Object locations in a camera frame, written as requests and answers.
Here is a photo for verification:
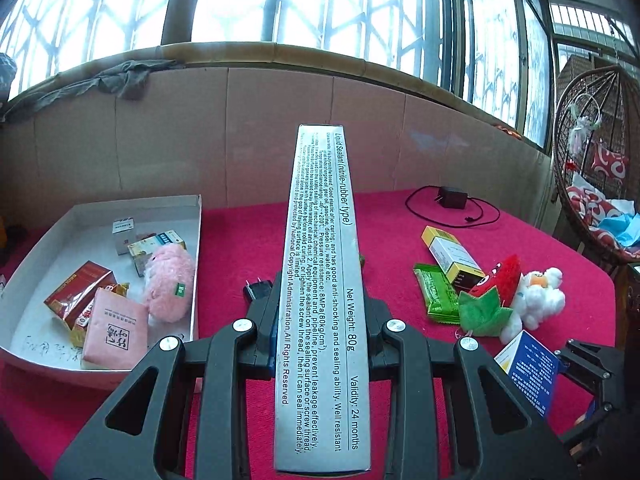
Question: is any red yellow snack packet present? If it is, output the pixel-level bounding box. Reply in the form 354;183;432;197
67;282;131;348

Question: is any green snack packet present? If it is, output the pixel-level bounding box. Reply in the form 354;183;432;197
413;264;461;325

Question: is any pink tissue pack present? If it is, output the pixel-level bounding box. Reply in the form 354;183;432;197
81;287;151;371

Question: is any red plush with green leaf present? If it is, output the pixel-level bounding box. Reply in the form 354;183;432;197
457;254;523;338

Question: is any black plug adapter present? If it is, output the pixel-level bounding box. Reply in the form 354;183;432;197
242;277;275;306

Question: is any hanging wicker chair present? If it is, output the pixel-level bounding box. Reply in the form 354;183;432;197
552;62;640;266

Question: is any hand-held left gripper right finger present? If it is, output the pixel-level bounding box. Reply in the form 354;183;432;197
360;282;576;480

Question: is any blue cloth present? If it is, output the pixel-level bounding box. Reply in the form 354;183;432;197
597;212;640;248

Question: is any yellow green medicine box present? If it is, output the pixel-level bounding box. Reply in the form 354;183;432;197
127;230;187;277

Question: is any small white medicine box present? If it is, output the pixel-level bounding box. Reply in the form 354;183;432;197
111;217;140;256

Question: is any pink plush toy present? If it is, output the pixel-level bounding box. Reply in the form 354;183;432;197
142;244;197;323

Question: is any yellow white medicine box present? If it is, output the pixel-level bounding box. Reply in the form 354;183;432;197
421;226;488;293

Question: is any black power adapter with cable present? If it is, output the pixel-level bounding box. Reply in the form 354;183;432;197
404;185;502;228

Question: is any red table cloth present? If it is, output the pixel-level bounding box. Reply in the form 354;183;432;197
0;187;618;480

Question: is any red cigarette box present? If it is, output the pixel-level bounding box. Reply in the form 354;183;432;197
44;261;116;322

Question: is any black plastic bag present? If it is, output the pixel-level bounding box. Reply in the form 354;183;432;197
0;51;18;86

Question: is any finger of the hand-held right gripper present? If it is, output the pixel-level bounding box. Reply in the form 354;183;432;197
560;400;627;467
556;340;627;413

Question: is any blue white box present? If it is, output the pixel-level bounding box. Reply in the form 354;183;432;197
494;330;560;418

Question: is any window with metal grille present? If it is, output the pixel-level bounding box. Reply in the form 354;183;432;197
0;0;640;151

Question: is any long silver sealant box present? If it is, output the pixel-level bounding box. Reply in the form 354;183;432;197
274;124;372;476

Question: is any red white patterned cushion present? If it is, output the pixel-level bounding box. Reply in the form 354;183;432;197
590;142;630;188
565;185;621;231

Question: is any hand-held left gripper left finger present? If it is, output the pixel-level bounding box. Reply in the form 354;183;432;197
52;272;281;480

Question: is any grey cloth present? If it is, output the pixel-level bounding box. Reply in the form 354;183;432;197
10;59;186;116

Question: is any cardboard panel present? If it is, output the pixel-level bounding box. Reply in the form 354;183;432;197
0;67;556;221

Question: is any white cardboard tray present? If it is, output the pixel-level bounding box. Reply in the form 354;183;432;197
0;195;203;392

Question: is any white plush toy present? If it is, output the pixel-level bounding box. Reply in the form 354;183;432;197
500;266;567;345

